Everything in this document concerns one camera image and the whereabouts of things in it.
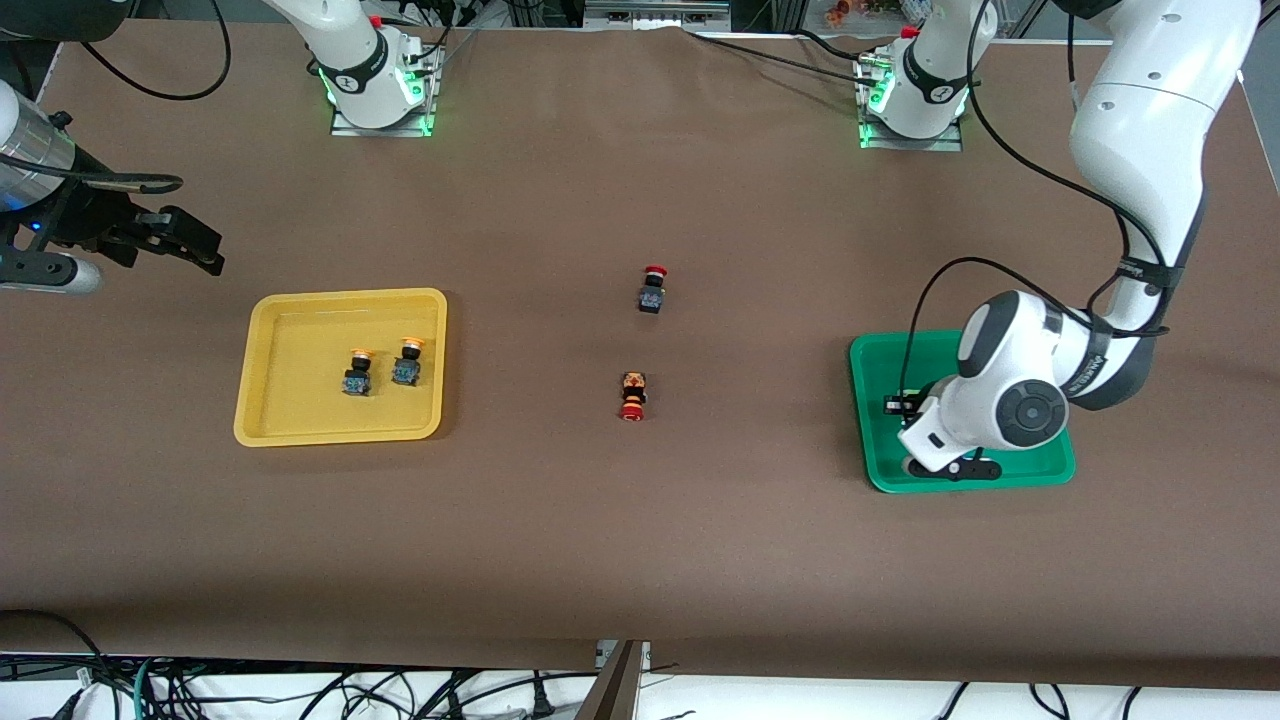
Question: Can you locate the green plastic tray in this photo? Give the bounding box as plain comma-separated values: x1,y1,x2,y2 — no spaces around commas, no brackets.
849,330,1077,494

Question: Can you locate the yellow plastic tray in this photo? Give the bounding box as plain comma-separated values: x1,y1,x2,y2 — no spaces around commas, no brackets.
233,288,449,448

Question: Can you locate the brown table cover mat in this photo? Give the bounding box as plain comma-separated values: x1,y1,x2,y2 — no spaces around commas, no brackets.
0,18,1280,691

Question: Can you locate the dark wooden table beam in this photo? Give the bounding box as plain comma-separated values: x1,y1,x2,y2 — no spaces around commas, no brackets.
574,640,646,720

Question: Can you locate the grey metal box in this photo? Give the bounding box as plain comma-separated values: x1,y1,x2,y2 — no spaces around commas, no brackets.
583,0,733,31

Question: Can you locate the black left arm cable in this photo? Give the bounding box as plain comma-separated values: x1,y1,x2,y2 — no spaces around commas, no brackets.
897,0,1176,406

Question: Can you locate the black cable on mat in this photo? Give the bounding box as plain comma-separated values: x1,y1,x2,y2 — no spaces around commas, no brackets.
683,28,881,91

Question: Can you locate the thick black floor cable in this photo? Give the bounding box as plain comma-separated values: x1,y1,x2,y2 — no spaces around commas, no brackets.
0,608,116,720

